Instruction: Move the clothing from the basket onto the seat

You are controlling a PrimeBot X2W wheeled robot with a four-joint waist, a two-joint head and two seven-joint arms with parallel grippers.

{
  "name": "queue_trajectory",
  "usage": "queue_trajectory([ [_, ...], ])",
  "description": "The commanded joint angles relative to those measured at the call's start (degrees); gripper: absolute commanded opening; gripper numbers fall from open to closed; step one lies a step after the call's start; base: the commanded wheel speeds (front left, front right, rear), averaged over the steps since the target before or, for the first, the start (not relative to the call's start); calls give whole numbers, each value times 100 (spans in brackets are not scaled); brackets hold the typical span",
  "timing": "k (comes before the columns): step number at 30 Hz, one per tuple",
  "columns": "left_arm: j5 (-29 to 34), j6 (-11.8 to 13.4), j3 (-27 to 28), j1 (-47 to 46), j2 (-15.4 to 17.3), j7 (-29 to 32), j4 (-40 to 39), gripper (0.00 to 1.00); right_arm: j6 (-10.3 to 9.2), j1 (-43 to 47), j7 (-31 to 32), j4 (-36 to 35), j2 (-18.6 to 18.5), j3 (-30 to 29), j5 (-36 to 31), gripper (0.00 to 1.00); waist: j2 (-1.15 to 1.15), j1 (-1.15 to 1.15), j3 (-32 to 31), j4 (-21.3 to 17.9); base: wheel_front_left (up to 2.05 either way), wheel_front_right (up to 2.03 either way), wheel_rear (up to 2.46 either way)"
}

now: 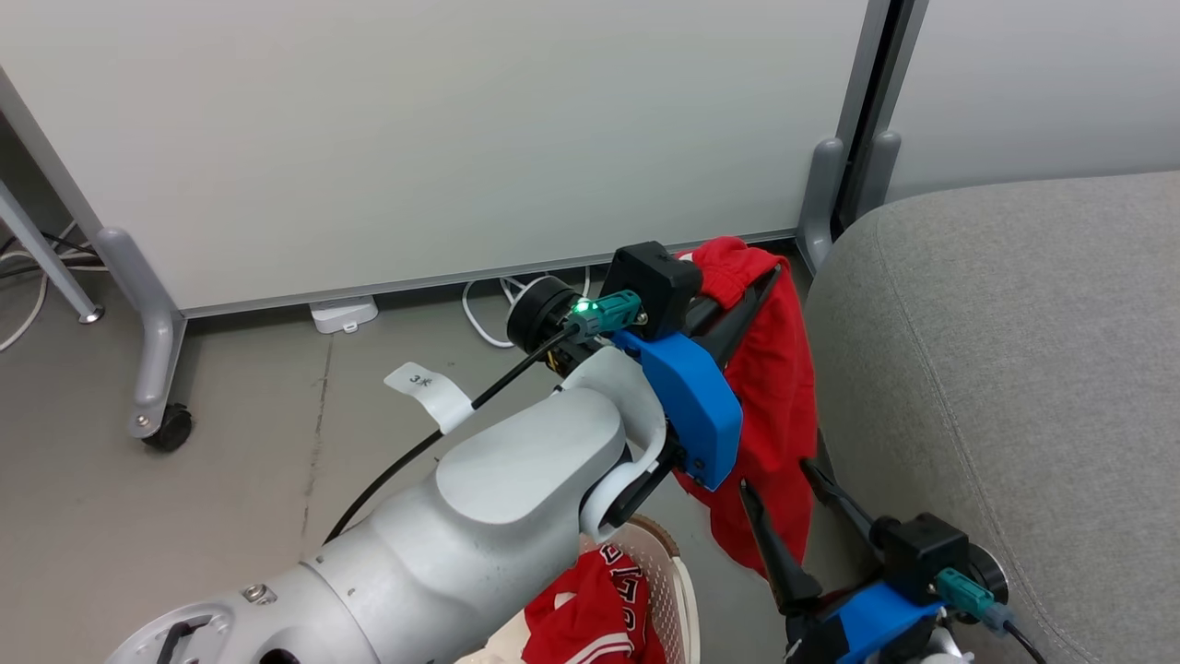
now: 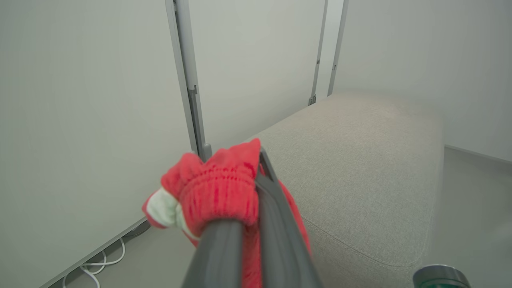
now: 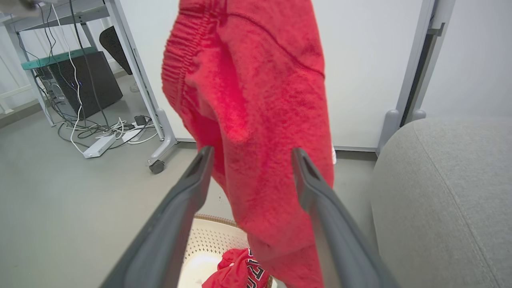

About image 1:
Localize coiled white power cable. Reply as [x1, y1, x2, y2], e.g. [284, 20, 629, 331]
[461, 267, 591, 350]

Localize teal right camera connector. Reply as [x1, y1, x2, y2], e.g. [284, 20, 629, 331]
[936, 567, 1015, 635]

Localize short grey partition foot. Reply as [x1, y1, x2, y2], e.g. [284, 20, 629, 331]
[853, 131, 903, 227]
[796, 138, 846, 275]

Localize cream perforated laundry basket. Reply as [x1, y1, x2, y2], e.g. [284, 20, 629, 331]
[456, 514, 702, 664]

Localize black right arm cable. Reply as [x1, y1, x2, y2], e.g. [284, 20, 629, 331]
[1000, 618, 1049, 664]

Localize white paper cable tag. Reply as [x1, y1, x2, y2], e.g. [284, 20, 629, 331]
[383, 362, 476, 434]

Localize grey fabric sofa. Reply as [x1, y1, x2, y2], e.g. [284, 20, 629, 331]
[805, 171, 1180, 664]

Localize wide white partition panel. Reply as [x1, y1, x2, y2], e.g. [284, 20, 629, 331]
[0, 0, 872, 319]

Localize plain red shorts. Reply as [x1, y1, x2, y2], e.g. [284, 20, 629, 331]
[673, 236, 820, 578]

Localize black round left gripper motor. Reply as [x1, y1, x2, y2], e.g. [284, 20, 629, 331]
[505, 275, 582, 356]

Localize black caster wheel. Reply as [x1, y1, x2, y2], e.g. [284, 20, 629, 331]
[143, 404, 195, 453]

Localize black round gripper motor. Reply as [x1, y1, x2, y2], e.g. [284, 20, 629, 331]
[505, 275, 582, 356]
[963, 544, 1011, 600]

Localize white floor cable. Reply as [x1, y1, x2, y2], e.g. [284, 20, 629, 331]
[0, 244, 58, 356]

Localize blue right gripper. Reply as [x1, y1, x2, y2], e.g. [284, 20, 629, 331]
[738, 457, 946, 664]

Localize red jersey with white trim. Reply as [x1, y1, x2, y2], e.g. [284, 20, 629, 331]
[521, 544, 667, 664]

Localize black round right gripper motor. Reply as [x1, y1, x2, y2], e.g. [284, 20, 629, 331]
[963, 544, 1011, 600]

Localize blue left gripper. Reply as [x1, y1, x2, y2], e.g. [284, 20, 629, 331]
[610, 262, 785, 492]

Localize teal left camera connector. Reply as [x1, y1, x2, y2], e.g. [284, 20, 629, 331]
[567, 289, 643, 338]

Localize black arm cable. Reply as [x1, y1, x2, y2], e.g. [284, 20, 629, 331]
[323, 327, 582, 545]
[1000, 618, 1049, 664]

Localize narrow white partition panel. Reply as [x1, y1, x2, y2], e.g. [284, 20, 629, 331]
[880, 0, 1180, 206]

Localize black floor cable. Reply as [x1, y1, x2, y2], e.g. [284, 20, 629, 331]
[0, 229, 104, 279]

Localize grey metal table leg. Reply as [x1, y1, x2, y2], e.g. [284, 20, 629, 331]
[0, 180, 104, 326]

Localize white power strip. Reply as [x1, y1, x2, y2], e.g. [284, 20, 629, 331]
[309, 295, 380, 335]

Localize long grey partition leg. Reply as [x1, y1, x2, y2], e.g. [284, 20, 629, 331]
[95, 226, 190, 442]

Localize teal camera connector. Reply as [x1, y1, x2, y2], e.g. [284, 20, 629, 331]
[567, 289, 643, 338]
[936, 567, 1015, 635]

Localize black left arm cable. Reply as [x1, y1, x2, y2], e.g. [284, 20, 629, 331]
[323, 327, 582, 545]

